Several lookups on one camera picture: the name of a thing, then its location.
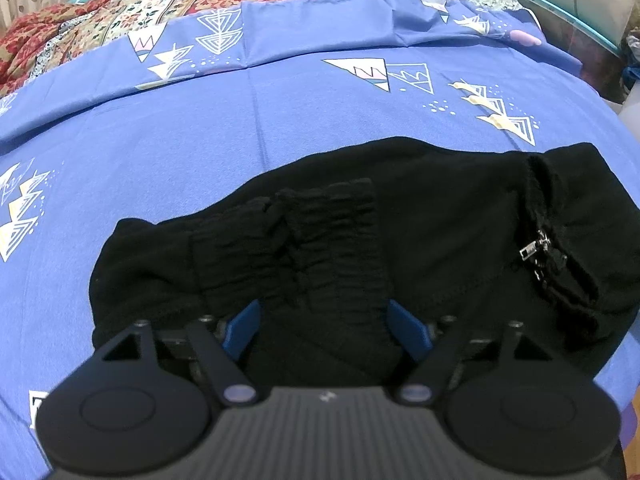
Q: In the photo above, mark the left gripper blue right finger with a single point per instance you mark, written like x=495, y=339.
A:
x=436, y=361

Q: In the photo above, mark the pile of colourful clothes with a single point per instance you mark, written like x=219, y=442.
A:
x=631, y=48

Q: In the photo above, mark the blue patterned bed sheet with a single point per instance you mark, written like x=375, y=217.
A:
x=169, y=120

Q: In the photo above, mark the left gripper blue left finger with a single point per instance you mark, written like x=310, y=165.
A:
x=218, y=351

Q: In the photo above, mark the black pants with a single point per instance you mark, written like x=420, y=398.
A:
x=326, y=243

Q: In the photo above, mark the glass table with teal edge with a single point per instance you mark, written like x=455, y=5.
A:
x=602, y=61

